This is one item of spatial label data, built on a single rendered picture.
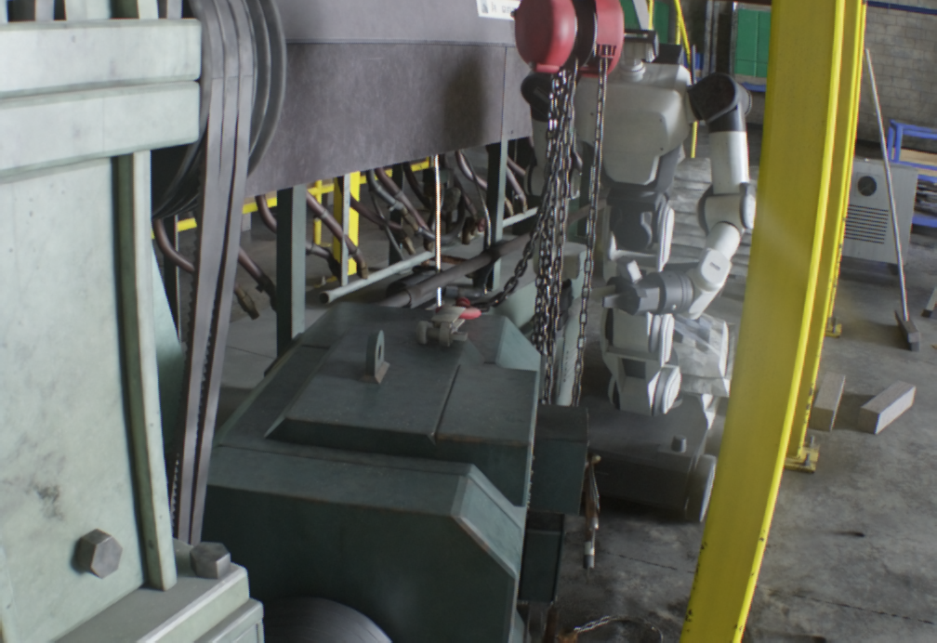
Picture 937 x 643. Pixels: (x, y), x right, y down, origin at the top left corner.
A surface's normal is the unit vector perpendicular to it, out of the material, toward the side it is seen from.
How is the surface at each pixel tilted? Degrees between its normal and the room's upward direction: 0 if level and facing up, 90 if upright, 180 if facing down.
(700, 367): 61
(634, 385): 47
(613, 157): 116
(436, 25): 78
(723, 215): 90
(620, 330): 108
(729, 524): 90
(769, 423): 90
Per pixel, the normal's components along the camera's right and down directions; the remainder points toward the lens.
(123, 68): 0.89, 0.17
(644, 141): -0.33, 0.64
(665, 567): 0.05, -0.96
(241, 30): 0.87, -0.11
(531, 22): -0.93, 0.06
